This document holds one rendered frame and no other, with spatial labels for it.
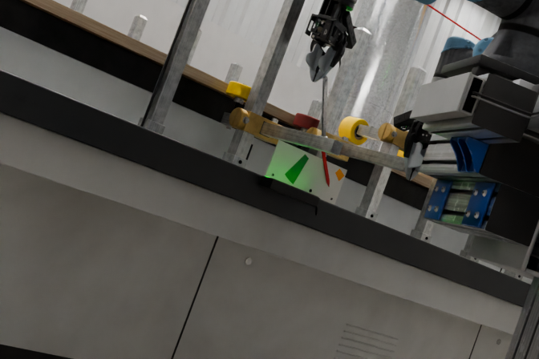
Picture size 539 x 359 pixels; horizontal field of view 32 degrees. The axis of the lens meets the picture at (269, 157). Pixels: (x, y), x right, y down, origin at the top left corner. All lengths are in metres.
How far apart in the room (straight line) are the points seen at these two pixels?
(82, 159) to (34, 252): 0.33
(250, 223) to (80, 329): 0.51
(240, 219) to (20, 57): 0.67
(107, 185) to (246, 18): 8.88
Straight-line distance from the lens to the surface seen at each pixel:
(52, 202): 2.34
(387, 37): 6.73
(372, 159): 2.40
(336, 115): 2.51
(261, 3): 11.12
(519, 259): 1.78
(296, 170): 2.44
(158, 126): 2.18
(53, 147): 2.09
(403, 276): 2.85
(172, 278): 2.57
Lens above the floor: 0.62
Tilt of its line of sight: 3 degrees up
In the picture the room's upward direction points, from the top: 20 degrees clockwise
